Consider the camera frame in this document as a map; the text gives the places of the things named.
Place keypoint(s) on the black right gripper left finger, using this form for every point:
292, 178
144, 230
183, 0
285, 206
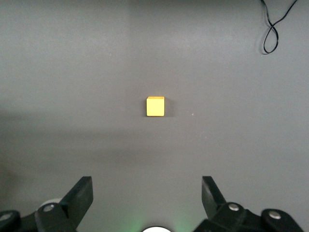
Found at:
79, 195

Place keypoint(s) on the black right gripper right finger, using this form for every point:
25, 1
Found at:
212, 195

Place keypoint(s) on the yellow wooden block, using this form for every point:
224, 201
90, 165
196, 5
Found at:
155, 107

